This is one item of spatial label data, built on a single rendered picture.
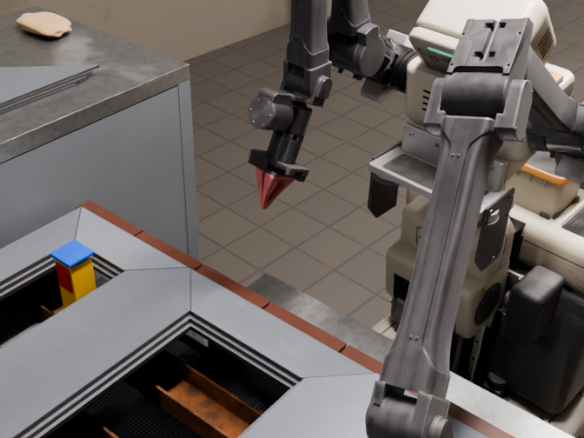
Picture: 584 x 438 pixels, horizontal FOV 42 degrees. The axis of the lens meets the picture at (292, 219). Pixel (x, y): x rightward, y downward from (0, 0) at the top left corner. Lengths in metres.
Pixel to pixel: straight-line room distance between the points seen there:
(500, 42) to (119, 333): 0.83
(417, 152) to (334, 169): 1.98
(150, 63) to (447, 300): 1.22
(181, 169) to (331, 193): 1.43
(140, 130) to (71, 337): 0.61
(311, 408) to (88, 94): 0.88
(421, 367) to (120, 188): 1.16
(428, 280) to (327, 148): 2.85
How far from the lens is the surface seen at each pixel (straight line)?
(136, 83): 1.79
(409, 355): 0.83
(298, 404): 1.27
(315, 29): 1.34
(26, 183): 1.67
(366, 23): 1.44
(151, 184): 1.92
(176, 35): 4.49
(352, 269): 2.89
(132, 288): 1.49
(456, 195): 0.85
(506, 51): 0.92
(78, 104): 1.71
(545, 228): 1.82
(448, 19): 1.38
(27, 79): 1.80
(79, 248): 1.54
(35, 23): 2.09
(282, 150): 1.39
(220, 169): 3.47
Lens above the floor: 1.79
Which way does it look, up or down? 35 degrees down
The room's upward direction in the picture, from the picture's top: 2 degrees clockwise
